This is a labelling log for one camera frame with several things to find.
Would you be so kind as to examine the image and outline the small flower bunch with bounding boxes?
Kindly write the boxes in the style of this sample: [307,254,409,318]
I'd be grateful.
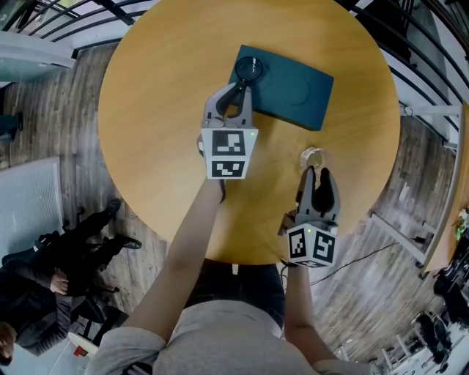
[454,208,469,239]

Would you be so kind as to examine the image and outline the dark glass cup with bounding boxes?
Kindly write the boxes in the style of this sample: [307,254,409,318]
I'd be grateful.
[234,56,265,92]

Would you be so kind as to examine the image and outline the person's grey shirt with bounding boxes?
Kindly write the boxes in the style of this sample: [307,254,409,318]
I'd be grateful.
[86,300,374,375]

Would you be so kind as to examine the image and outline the person's left forearm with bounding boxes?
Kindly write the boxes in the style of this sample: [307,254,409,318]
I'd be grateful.
[124,177,225,345]

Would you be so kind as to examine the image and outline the round wooden table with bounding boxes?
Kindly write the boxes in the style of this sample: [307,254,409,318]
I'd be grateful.
[97,0,401,265]

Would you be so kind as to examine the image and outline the person's right forearm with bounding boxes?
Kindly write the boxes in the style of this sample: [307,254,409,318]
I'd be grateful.
[284,265,340,362]

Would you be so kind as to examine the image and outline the white panel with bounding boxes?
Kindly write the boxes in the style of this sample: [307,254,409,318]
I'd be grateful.
[0,157,65,253]

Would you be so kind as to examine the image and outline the black metal railing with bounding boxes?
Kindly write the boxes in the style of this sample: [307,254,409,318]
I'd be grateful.
[0,0,469,147]

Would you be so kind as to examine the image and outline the small round white table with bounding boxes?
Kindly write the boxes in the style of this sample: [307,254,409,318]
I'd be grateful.
[67,331,100,358]

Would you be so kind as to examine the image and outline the black office chair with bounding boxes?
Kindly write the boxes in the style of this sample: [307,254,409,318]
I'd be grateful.
[32,230,129,347]

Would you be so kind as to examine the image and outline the black swivel chair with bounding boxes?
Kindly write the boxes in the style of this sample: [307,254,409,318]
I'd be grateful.
[434,252,469,327]

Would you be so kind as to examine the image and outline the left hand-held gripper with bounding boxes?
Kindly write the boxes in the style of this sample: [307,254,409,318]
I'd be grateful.
[196,82,259,180]

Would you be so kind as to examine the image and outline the rectangular wooden desk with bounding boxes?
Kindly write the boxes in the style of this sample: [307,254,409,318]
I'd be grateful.
[369,102,469,279]

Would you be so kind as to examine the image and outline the clear glass cup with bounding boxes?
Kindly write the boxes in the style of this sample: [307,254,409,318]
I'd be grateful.
[300,146,328,171]

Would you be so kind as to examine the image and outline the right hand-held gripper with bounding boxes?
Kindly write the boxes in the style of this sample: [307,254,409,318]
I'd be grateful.
[277,165,341,270]

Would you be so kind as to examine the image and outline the dark teal tray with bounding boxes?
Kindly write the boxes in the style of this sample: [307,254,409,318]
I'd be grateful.
[228,44,335,132]

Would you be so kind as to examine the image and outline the black floor cable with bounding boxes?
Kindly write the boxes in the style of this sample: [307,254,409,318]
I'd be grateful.
[311,241,400,286]

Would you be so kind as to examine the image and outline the person's dark trousers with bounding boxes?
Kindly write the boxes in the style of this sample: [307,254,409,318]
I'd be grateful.
[185,258,287,329]

